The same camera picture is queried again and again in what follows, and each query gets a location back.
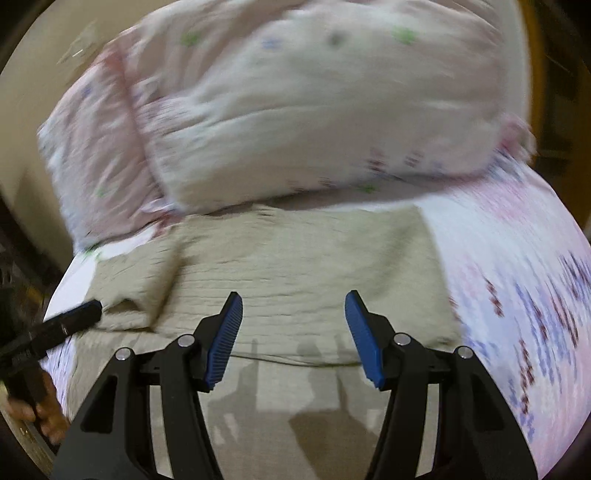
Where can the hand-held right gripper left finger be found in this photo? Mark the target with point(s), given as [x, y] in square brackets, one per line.
[225, 337]

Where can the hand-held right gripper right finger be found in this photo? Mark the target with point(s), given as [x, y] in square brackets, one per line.
[362, 337]

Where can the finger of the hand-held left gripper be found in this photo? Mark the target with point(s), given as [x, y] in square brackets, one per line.
[74, 319]

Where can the grey knitted blanket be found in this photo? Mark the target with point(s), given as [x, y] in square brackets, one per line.
[295, 277]

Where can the person's left hand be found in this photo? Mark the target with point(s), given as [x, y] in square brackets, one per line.
[53, 415]

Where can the floral bed sheet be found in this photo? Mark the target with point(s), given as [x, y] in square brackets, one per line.
[508, 258]

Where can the pink floral pillow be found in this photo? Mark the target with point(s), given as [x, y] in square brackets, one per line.
[92, 152]
[323, 115]

